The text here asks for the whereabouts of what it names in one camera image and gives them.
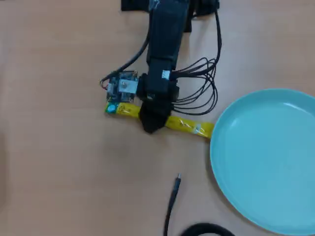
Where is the light blue plate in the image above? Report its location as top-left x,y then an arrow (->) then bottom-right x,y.
210,88 -> 315,236

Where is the thin red white wire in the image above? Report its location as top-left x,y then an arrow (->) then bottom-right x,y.
100,78 -> 111,93

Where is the black cable with metal plug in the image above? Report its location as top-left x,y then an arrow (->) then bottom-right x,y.
163,173 -> 183,236

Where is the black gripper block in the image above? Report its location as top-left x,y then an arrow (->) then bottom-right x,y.
136,61 -> 180,134

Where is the black servo wire bundle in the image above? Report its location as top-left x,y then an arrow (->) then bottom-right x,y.
171,9 -> 222,116

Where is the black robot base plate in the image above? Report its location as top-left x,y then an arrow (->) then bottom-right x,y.
121,0 -> 220,17

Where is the wrist camera circuit board module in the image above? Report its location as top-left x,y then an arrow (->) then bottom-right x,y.
106,71 -> 138,103

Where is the black camera cable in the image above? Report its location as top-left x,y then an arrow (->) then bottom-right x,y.
100,30 -> 151,86

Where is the white camera mounting bracket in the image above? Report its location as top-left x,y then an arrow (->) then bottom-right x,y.
118,79 -> 137,94

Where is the yellow coffee stick packet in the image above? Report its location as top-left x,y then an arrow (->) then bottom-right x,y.
105,102 -> 215,140

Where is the thick black cable loop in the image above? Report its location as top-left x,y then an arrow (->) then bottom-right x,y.
181,222 -> 236,236

